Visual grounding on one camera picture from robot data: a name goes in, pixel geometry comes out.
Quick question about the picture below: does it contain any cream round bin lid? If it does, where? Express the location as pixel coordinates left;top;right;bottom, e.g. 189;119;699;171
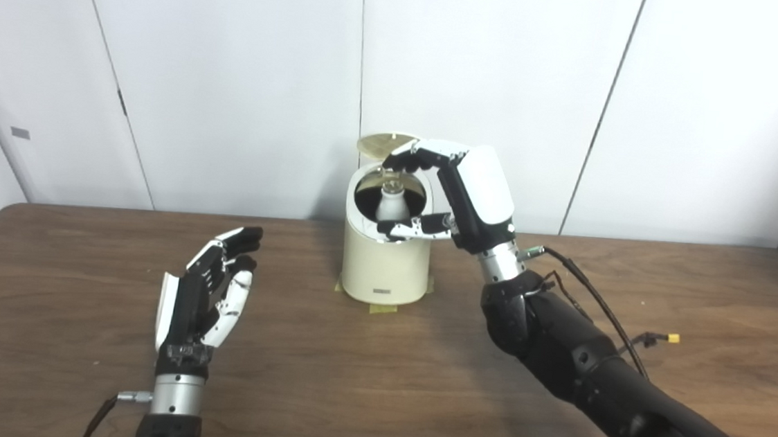
356;130;421;160

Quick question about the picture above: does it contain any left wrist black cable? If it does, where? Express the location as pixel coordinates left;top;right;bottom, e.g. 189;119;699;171
79;386;154;437

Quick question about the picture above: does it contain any small white plastic bottle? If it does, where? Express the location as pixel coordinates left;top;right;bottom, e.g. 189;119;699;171
375;181;412;224

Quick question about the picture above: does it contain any thin cable with yellow connector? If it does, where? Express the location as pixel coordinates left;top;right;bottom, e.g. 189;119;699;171
618;328;681;360

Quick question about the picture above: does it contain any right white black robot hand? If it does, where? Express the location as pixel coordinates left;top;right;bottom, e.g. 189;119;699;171
374;136;524;258

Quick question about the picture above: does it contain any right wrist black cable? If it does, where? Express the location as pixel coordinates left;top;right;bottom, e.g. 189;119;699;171
508;242;659;380

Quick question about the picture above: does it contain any cream-colored bin body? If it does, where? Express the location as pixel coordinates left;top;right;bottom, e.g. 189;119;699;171
338;160;439;309

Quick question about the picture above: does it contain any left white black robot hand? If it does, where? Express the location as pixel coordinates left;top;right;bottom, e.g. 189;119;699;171
151;220;264;384

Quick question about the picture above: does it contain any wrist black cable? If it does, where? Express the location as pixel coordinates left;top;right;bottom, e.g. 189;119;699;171
79;386;154;437
508;242;659;380

